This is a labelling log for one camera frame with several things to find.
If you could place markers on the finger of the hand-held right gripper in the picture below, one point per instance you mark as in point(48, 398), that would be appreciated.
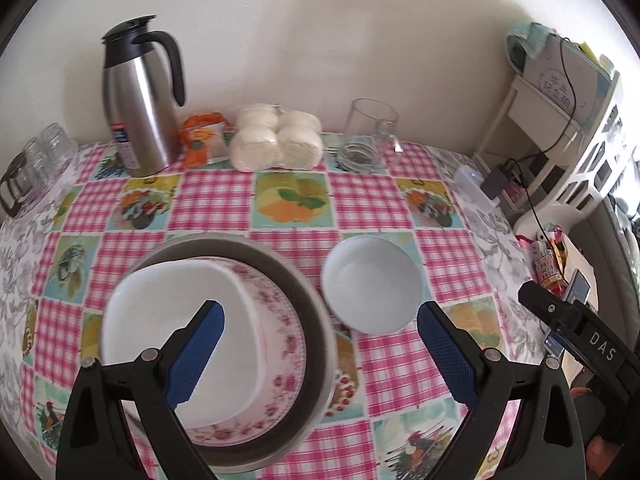
point(575, 322)

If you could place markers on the small blue box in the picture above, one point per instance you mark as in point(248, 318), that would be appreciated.
point(580, 286)

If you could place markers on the white square bowl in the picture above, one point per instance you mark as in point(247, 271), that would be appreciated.
point(160, 305)

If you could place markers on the clear glass cup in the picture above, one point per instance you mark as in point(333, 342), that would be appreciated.
point(35, 160)
point(57, 142)

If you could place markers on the bag of white buns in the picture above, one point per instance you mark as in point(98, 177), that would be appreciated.
point(275, 140)

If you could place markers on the black power adapter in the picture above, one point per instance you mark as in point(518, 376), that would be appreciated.
point(495, 182)

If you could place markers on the small orange patterned bowl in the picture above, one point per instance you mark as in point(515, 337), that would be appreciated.
point(370, 285)

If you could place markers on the grey leaf print tablecloth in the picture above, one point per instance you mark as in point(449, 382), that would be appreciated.
point(495, 240)

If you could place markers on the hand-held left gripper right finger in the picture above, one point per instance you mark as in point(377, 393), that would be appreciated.
point(445, 355)

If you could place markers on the round stainless steel plate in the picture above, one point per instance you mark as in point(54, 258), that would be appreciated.
point(315, 340)

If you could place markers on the colourful snack packet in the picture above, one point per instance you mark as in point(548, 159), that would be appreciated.
point(550, 260)

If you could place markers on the white plastic box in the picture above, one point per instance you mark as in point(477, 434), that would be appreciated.
point(472, 187)

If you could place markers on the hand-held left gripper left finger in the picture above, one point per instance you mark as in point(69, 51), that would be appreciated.
point(195, 355)

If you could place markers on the white shelf unit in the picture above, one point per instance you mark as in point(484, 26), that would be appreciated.
point(550, 125)

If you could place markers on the orange snack packet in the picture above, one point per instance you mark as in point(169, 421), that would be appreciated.
point(202, 142)

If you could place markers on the round pink floral plate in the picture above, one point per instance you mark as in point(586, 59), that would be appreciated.
point(285, 355)

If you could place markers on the clear glass mug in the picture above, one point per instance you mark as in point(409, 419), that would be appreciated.
point(367, 135)

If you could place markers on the stainless steel thermos jug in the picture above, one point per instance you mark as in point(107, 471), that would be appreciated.
point(137, 105)

